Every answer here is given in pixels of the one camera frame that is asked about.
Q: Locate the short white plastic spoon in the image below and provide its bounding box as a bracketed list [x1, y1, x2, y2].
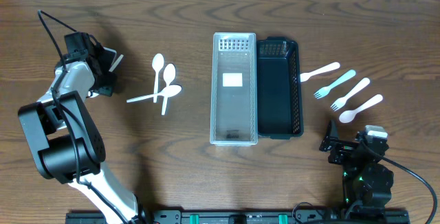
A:
[339, 94, 384, 123]

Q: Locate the white plastic fork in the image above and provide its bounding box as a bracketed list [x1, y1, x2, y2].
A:
[331, 78, 371, 111]
[300, 62, 340, 82]

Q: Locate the mint green plastic fork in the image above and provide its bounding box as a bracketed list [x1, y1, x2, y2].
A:
[313, 69, 356, 99]

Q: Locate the white plastic spoon crosswise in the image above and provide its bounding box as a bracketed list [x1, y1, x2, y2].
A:
[126, 85, 182, 103]

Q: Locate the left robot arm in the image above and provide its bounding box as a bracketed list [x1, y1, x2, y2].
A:
[18, 32, 153, 223]

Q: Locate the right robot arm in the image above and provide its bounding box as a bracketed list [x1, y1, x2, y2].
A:
[319, 120, 394, 219]

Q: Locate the black plastic basket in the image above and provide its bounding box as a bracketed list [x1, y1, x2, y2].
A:
[257, 36, 304, 139]

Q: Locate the clear plastic basket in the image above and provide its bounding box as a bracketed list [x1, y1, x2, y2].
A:
[210, 32, 258, 146]

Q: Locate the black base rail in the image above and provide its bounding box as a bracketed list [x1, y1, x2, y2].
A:
[65, 207, 410, 224]

